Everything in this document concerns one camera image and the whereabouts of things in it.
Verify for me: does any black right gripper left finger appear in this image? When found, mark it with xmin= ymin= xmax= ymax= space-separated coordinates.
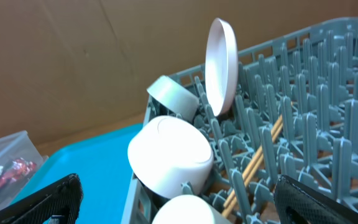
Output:
xmin=0 ymin=173 xmax=83 ymax=224

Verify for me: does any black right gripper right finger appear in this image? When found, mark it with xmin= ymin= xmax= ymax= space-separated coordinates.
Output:
xmin=273 ymin=175 xmax=358 ymax=224

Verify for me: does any wooden chopstick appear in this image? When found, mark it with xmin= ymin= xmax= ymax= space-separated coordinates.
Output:
xmin=222 ymin=129 xmax=274 ymax=218
xmin=224 ymin=116 xmax=283 ymax=208

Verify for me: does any pink bowl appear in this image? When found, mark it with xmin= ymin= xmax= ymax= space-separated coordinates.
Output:
xmin=127 ymin=116 xmax=214 ymax=199

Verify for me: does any pale green plastic cup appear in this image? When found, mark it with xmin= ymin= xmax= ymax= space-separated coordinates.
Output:
xmin=152 ymin=195 xmax=231 ymax=224

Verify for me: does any grey-green bowl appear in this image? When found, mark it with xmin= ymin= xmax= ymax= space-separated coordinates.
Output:
xmin=147 ymin=75 xmax=200 ymax=121

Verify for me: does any large white round plate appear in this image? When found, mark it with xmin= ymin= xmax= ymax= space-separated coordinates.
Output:
xmin=204 ymin=18 xmax=239 ymax=116

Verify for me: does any clear plastic waste bin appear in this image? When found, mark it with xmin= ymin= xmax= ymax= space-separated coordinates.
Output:
xmin=0 ymin=131 xmax=45 ymax=210

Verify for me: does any grey dishwasher rack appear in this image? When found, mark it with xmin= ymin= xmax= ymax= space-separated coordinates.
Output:
xmin=121 ymin=17 xmax=358 ymax=223

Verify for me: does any teal plastic serving tray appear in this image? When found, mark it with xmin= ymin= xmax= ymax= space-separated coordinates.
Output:
xmin=13 ymin=124 xmax=142 ymax=224

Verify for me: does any red snack wrapper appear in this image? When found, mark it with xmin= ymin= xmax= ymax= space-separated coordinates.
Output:
xmin=0 ymin=157 xmax=37 ymax=193

